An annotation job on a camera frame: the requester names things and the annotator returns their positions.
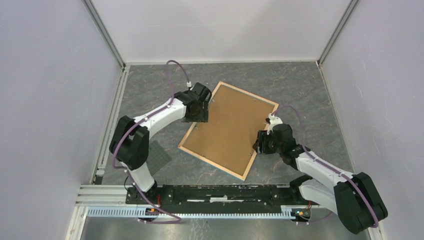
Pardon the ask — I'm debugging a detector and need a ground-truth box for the grey building block baseplate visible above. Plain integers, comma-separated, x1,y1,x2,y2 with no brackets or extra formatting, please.
146,140,172,176

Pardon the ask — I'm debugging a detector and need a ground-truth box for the aluminium frame rail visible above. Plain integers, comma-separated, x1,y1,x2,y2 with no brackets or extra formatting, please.
76,185,315,222

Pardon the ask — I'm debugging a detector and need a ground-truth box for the purple cable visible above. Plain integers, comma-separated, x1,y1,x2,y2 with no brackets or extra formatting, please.
111,60,183,225
269,105,380,229

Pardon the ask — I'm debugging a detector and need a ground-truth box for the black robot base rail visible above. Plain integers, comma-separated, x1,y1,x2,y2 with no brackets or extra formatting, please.
146,184,315,214

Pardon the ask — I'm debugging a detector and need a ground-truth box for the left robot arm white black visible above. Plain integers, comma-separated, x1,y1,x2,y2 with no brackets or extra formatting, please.
109,82,212,204

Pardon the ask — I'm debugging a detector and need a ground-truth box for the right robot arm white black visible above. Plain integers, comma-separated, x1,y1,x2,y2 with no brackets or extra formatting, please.
252,123,389,234

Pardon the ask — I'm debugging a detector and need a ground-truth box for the wooden picture frame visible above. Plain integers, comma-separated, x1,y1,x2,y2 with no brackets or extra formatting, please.
177,81,280,182

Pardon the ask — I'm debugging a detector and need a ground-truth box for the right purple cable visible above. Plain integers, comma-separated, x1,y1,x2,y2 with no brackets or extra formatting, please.
269,105,380,229

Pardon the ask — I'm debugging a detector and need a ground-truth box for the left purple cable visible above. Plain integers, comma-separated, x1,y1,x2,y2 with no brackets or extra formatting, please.
111,60,183,225

